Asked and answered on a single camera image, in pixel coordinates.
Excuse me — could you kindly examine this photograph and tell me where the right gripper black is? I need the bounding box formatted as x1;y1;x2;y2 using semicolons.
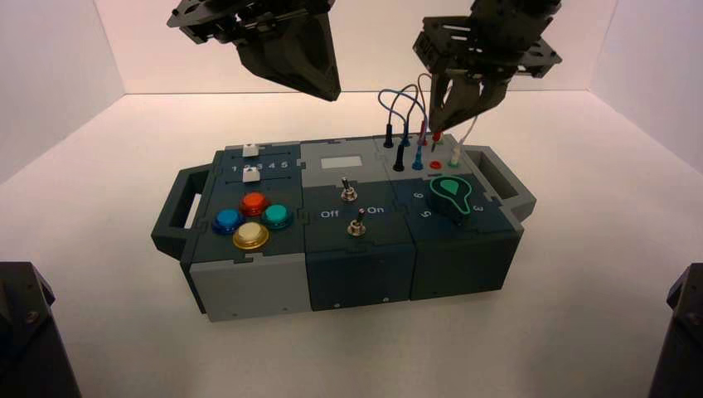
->
413;0;564;132

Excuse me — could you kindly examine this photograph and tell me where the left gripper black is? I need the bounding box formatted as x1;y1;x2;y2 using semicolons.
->
166;0;342;103

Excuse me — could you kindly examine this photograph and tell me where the wire with red plugs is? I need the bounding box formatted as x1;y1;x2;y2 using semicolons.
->
416;72;445;153

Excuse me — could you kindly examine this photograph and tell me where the dark rotary knob green outline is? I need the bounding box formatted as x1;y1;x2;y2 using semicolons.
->
427;175;474;226

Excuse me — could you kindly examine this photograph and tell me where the grey rectangular display window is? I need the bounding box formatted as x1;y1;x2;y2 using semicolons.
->
320;156;364;171

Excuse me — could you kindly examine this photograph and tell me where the red round push button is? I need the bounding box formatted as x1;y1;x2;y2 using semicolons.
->
239;192;270;218

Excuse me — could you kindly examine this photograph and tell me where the green round push button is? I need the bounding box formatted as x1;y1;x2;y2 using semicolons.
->
260;204;293;231

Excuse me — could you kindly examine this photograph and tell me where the blue round push button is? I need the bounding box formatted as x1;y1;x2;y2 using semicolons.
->
211;208;246;236

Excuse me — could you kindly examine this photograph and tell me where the yellow round push button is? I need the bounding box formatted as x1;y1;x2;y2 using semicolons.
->
232;222;271;251

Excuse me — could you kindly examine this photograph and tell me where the grey and dark control box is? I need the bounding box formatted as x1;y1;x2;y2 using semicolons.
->
151;133;538;323

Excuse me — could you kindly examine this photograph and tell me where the wire with white plugs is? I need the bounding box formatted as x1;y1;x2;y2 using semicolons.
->
448;112;480;169

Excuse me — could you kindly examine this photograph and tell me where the wire with blue plugs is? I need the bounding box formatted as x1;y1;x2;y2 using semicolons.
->
390;85;430;172

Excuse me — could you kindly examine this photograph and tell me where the wire with black plugs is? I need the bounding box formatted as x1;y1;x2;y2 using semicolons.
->
376;83;425;173

